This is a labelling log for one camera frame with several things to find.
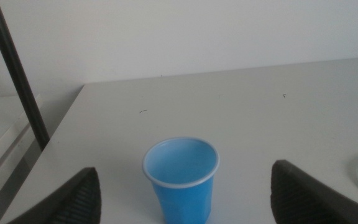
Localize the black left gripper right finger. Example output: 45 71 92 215
270 159 358 224

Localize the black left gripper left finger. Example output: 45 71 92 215
6 167 103 224

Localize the blue plastic cup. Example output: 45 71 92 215
141 136 221 224

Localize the black metal pole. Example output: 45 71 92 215
0 0 51 151

